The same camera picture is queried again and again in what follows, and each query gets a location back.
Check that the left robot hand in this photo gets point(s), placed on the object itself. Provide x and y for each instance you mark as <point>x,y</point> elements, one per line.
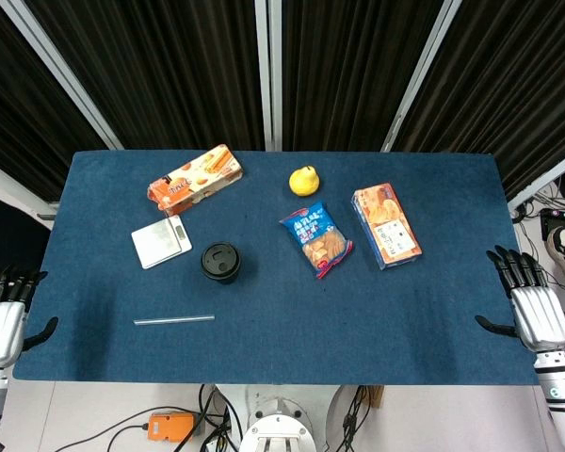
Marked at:
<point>0,325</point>

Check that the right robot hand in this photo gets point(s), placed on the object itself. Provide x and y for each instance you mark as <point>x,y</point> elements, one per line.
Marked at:
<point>539,315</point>

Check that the clear plastic straw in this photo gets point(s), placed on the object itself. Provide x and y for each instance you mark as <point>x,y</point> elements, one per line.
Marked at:
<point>174,320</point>

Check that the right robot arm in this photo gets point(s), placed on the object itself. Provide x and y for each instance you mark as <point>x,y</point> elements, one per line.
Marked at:
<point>562,400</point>

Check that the black lidded paper cup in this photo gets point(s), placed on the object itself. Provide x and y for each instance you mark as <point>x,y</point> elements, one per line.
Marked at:
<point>220,262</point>

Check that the blue and orange cracker box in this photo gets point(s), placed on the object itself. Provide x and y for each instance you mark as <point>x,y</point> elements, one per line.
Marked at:
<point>386,226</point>

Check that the silver digital kitchen scale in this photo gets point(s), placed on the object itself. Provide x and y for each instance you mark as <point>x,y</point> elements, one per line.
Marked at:
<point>161,240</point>

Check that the orange power box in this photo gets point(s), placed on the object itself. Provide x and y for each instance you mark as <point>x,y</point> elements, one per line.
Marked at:
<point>172,427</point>

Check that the blue snack bag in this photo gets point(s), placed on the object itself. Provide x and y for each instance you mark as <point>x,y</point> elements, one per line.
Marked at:
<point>318,237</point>

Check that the orange wafer roll box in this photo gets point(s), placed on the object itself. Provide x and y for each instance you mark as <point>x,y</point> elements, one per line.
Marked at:
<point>195,180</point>

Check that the blue table cloth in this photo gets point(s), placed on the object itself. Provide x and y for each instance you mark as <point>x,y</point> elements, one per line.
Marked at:
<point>282,329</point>

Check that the yellow pear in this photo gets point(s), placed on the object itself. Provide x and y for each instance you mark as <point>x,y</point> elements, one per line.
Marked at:
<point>304,181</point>

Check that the white robot torso base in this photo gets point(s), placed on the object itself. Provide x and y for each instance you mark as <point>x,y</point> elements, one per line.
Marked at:
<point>276,426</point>

